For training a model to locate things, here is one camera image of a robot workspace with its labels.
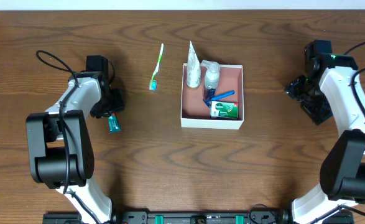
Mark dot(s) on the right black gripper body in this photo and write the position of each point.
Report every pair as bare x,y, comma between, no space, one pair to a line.
298,93

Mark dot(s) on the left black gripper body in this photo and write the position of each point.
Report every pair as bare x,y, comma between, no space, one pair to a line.
108,109

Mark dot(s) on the red green toothpaste tube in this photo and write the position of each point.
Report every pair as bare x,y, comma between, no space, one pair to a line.
114,126

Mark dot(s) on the green white toothbrush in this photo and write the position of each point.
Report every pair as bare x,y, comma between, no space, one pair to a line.
153,81

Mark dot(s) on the white conditioner tube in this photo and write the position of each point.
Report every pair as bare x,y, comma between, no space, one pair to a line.
193,68

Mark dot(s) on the green white soap box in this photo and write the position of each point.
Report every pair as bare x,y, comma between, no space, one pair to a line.
227,110

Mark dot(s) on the clear pump bottle blue liquid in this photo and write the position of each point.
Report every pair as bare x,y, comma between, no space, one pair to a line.
211,78

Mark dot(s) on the blue disposable razor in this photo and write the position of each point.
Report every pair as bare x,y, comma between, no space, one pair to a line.
219,96

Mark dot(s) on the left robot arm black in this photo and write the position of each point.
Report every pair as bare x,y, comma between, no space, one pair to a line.
60,151

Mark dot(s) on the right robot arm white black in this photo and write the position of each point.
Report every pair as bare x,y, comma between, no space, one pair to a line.
331,88

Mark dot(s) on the white box with pink interior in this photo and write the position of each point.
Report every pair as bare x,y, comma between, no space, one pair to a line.
194,113

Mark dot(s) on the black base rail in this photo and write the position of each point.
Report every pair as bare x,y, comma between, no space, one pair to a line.
256,216

